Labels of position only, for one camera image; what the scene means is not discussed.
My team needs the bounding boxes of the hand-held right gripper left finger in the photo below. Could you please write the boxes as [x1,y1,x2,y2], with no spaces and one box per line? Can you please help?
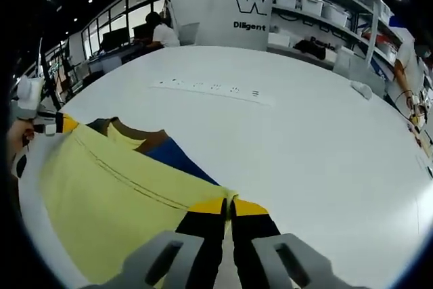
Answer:
[79,196,228,289]

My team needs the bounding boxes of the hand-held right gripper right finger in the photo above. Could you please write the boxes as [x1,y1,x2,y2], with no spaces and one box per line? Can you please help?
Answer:
[231,197,369,289]

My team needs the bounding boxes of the yellow blue grey garment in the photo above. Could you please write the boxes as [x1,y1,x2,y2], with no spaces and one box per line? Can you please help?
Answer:
[39,116,240,285]

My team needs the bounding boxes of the person's left hand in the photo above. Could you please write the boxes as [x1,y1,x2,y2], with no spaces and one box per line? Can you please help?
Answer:
[6,118,37,165]

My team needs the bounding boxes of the black oval pad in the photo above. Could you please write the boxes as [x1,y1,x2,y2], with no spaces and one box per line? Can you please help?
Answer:
[16,154,28,179]

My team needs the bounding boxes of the long office desk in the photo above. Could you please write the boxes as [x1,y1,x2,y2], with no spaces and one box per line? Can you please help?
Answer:
[40,43,153,100]

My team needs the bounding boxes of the black computer monitor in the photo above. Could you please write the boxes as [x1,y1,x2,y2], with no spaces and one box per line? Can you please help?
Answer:
[133,25,153,41]
[101,28,131,51]

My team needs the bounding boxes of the white flush power strip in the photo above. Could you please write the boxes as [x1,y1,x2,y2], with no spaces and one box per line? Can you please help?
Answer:
[148,77,275,108]

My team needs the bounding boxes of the white office chair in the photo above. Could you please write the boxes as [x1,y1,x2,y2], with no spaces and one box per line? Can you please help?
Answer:
[179,22,201,47]

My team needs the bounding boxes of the small white cloth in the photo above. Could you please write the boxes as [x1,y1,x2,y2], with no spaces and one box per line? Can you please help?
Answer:
[350,80,373,101]

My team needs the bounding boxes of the translucent plastic box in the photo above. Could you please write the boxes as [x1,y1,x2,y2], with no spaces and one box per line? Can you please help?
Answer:
[333,47,387,95]

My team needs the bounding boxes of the black cloth on shelf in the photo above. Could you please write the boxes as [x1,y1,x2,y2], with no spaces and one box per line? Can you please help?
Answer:
[292,39,327,61]

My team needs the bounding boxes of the small white box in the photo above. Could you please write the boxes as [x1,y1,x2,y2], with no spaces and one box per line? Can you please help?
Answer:
[269,31,292,47]

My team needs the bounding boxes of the grey metal shelf rack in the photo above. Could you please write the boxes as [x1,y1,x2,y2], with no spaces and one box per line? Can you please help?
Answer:
[269,0,380,70]

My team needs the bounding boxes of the white metal shelf rack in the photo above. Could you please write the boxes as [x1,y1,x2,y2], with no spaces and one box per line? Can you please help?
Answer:
[377,0,407,66]

